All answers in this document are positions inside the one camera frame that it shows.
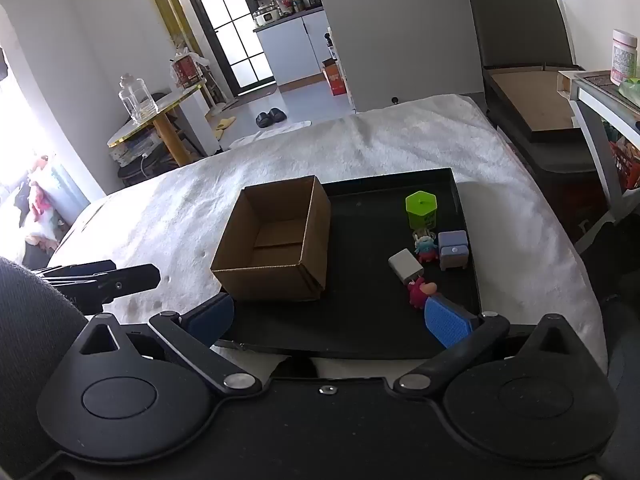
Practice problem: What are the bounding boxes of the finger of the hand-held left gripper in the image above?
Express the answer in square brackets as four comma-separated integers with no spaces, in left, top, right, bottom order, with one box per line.
[50,263,161,313]
[31,259,116,282]

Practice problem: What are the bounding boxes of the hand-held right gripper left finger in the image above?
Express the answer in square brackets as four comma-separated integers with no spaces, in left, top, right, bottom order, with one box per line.
[72,294,263,394]

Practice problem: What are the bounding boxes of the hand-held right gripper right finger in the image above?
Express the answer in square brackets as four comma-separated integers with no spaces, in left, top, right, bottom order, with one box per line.
[394,294,583,394]

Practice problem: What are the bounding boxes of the pink pig toy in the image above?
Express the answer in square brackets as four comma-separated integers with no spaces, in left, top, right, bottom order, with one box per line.
[407,277,438,311]

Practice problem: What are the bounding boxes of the brown cardboard box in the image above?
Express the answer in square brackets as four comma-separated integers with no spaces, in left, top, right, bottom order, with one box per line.
[210,175,332,303]

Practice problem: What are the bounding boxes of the white charger block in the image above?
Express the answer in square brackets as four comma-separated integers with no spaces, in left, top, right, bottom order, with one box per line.
[388,249,425,285]

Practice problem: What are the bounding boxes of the blue grey toy stool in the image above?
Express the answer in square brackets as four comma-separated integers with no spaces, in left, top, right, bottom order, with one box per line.
[438,230,470,272]

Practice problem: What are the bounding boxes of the black tray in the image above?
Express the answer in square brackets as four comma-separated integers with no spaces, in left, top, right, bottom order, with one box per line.
[212,167,483,361]

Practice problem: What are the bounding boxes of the colourful cloth pile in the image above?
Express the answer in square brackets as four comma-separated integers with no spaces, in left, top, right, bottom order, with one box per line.
[15,155,66,251]

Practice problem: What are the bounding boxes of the blue toy figure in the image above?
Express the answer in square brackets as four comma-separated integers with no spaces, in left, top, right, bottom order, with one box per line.
[412,227,439,264]

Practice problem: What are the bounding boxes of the green hexagonal container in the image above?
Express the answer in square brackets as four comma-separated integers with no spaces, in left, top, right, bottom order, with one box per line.
[405,191,439,231]

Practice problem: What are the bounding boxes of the round gold-edged table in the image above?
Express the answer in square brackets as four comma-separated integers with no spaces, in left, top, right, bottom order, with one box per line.
[106,82,203,166]

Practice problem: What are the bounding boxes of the clear glass jar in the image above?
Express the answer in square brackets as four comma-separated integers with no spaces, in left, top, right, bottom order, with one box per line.
[118,74,160,125]

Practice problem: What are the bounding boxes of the white fluffy blanket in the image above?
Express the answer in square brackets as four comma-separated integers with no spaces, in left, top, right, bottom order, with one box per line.
[47,94,608,376]

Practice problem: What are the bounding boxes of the white floor mat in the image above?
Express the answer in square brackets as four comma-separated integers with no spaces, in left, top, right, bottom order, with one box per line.
[230,120,311,150]

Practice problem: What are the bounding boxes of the red canister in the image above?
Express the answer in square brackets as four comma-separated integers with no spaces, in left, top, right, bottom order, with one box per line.
[170,52,203,90]

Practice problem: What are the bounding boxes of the red basket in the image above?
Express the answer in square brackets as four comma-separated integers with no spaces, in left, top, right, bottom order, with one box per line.
[611,140,640,191]

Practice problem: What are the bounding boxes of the red cardboard box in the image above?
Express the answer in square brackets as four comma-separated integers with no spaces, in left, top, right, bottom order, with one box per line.
[322,58,347,97]

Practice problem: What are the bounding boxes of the white shelf rack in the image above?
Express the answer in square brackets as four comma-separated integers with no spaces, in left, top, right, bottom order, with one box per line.
[557,67,640,221]

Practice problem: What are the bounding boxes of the black framed glass door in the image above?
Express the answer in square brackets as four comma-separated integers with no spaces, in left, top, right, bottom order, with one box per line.
[178,0,277,96]

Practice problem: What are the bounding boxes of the white kitchen cabinet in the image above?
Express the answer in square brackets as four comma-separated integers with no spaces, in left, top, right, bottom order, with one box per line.
[253,9,331,87]

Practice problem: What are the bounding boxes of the dark grey backrest panel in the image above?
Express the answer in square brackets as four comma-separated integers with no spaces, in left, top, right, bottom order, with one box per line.
[468,0,576,68]

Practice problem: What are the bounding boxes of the pink lidded jar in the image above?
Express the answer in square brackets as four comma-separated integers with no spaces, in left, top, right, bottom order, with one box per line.
[611,29,639,87]

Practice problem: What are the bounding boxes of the black frame with brown board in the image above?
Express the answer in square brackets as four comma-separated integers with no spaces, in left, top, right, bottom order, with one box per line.
[482,62,596,143]

